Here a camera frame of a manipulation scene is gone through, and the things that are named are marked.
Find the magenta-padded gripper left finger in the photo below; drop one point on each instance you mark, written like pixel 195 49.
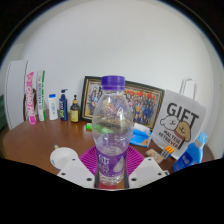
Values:
pixel 76 171

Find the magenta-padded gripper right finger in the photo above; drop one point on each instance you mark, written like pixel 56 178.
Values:
pixel 148 170

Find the clear purple-capped water bottle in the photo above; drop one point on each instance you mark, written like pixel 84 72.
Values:
pixel 112 133

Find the small colourful snack packet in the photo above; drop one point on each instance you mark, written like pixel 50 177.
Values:
pixel 160 155

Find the white and blue mug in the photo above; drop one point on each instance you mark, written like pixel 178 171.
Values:
pixel 63 157

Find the blue tissue pack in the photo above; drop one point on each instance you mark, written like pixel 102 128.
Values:
pixel 140 136

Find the flat round red coaster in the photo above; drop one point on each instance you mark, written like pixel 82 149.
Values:
pixel 110 187

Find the blue detergent bottle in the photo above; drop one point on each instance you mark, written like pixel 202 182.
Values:
pixel 188 155

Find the small green packet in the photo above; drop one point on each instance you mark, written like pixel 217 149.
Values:
pixel 89 126

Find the amber pump bottle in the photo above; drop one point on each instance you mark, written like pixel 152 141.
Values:
pixel 74 113

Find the white paper gift bag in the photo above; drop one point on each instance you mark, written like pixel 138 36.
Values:
pixel 180 120

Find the framed group photo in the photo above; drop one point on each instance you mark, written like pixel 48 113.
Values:
pixel 145 103

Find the white plastic bottle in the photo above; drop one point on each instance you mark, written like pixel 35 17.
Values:
pixel 53 108

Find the tall white and green box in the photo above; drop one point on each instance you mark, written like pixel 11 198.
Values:
pixel 40 96

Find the tall pink and white box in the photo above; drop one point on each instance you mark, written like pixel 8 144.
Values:
pixel 30 100

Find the white leaning board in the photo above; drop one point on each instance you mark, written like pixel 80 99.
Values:
pixel 15 96

